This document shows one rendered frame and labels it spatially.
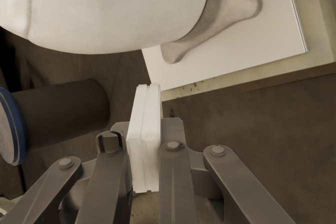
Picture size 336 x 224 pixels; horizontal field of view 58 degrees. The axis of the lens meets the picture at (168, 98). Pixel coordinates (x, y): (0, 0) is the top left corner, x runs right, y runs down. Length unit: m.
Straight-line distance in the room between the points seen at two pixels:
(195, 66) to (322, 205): 0.55
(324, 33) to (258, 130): 0.53
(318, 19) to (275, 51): 0.06
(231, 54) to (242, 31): 0.04
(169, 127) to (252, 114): 0.74
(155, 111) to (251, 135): 0.76
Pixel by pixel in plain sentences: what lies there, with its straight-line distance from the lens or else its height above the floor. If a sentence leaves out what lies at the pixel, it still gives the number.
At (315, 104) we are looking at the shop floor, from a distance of 0.80.
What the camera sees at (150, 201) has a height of 0.16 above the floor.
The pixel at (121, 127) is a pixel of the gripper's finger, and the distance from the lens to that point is 0.16.
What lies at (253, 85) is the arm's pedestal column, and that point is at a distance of 0.84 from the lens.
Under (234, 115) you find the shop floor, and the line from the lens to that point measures 0.92.
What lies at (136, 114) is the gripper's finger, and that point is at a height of 0.64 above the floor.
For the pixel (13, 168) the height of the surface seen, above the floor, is 0.07.
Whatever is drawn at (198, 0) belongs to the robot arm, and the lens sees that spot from 0.38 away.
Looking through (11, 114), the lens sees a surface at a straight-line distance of 1.22.
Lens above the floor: 0.73
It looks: 42 degrees down
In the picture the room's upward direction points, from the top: 106 degrees counter-clockwise
